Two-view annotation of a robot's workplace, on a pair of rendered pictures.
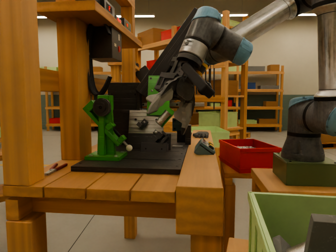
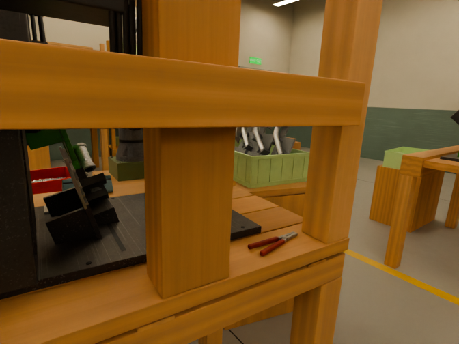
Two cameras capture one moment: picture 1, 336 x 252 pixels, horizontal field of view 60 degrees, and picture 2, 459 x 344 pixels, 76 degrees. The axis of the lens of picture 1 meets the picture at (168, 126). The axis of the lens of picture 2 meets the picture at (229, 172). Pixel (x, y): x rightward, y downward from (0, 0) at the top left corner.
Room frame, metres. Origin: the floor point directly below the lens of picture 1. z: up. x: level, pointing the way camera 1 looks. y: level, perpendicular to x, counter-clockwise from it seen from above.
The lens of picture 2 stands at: (1.64, 0.88, 1.22)
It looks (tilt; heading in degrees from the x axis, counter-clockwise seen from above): 13 degrees down; 230
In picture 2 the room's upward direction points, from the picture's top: 2 degrees clockwise
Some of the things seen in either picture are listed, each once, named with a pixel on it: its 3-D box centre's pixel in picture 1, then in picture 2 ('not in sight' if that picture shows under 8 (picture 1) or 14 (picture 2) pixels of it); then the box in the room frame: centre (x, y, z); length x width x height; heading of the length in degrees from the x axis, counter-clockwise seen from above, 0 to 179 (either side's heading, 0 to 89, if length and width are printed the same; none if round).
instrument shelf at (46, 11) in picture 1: (103, 31); not in sight; (1.64, 0.35, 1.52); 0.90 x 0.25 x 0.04; 173
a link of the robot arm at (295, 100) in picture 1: (306, 114); (132, 124); (1.08, -0.51, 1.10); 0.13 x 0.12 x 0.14; 14
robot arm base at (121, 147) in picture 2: (302, 144); (132, 149); (1.09, -0.51, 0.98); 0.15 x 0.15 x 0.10
